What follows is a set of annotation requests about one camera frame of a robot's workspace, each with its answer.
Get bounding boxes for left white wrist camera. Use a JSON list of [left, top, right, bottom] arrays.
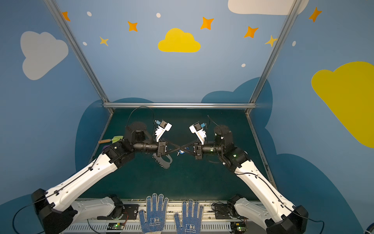
[[154, 120, 172, 142]]

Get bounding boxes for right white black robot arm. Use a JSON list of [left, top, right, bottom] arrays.
[[180, 123, 308, 234]]

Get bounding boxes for green circuit board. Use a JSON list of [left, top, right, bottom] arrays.
[[107, 223, 125, 231], [230, 222, 247, 234]]

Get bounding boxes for front aluminium rail base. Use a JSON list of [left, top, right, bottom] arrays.
[[52, 200, 302, 234]]

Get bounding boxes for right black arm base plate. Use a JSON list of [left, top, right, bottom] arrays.
[[211, 202, 245, 219]]

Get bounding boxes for left blue dotted work glove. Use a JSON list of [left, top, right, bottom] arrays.
[[139, 193, 168, 234]]

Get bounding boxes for blue dotted work glove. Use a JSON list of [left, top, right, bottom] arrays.
[[139, 193, 168, 234], [174, 199, 204, 234]]

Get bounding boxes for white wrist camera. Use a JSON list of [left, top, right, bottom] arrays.
[[189, 123, 206, 145], [154, 120, 172, 142]]

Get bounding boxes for green toy spatula wooden handle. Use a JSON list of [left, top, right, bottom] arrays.
[[98, 136, 123, 144]]

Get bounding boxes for left aluminium frame post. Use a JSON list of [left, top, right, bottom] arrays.
[[44, 0, 110, 104]]

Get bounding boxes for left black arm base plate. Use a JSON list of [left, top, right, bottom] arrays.
[[97, 204, 139, 221]]

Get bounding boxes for right green circuit board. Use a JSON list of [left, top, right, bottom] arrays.
[[230, 222, 247, 234]]

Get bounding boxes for right aluminium frame post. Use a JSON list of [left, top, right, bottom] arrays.
[[245, 0, 303, 117]]

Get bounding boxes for right blue dotted work glove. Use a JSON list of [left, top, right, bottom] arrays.
[[174, 199, 204, 234]]

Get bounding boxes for aluminium frame post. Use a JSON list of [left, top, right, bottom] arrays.
[[245, 0, 303, 117], [44, 0, 110, 104]]

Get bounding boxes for key with blue tag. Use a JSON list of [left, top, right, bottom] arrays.
[[177, 150, 185, 156]]

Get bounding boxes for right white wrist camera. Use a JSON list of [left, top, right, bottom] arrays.
[[189, 123, 206, 145]]

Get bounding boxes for horizontal aluminium frame bar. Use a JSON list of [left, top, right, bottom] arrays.
[[103, 102, 256, 109]]

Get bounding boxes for left green circuit board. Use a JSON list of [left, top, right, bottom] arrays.
[[107, 223, 125, 231]]

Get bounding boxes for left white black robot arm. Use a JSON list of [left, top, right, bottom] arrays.
[[32, 121, 172, 234]]

